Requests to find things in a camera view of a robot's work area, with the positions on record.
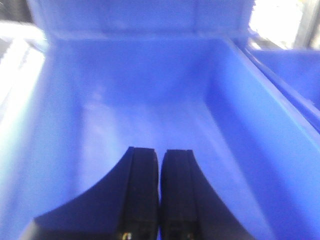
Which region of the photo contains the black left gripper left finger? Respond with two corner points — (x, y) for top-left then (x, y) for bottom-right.
(20, 147), (159, 240)

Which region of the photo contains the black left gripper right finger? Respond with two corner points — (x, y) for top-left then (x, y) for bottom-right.
(160, 149), (254, 240)

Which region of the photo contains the blue bin interior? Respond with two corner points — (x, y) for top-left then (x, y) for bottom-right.
(0, 0), (320, 240)

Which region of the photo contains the neighbouring blue bin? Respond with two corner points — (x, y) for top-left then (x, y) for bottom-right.
(246, 49), (320, 131)

